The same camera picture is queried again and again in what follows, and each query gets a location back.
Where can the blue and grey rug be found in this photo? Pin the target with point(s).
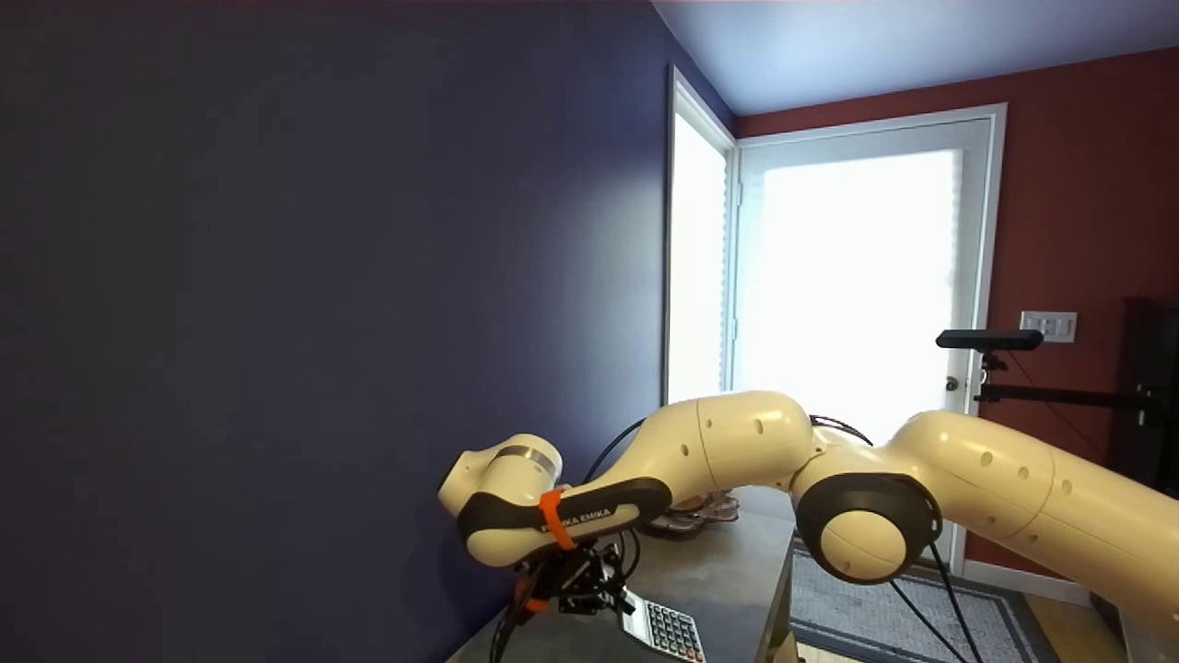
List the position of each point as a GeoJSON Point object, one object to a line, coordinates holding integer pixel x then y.
{"type": "Point", "coordinates": [907, 619]}

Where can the black cabinet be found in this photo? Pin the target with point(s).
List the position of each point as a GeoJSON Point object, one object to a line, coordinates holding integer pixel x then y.
{"type": "Point", "coordinates": [1151, 355]}

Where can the white glass door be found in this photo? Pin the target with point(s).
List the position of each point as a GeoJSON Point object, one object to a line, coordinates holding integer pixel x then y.
{"type": "Point", "coordinates": [860, 270]}

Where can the white framed window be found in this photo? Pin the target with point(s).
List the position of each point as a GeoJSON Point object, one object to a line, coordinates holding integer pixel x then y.
{"type": "Point", "coordinates": [699, 245]}

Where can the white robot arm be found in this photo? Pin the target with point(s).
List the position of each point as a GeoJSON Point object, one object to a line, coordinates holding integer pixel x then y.
{"type": "Point", "coordinates": [982, 479]}

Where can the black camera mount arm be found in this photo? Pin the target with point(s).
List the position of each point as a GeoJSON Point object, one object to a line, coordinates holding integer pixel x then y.
{"type": "Point", "coordinates": [1054, 394]}

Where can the silver calculator with black keys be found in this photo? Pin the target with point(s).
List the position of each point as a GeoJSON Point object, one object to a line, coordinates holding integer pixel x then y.
{"type": "Point", "coordinates": [668, 626]}

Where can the black bar camera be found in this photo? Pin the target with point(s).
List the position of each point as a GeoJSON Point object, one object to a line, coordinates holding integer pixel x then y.
{"type": "Point", "coordinates": [989, 338]}

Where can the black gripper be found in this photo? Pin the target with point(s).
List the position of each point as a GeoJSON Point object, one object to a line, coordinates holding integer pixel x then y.
{"type": "Point", "coordinates": [578, 583]}

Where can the white light switch plate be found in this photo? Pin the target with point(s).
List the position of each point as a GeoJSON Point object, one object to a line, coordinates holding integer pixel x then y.
{"type": "Point", "coordinates": [1049, 324]}

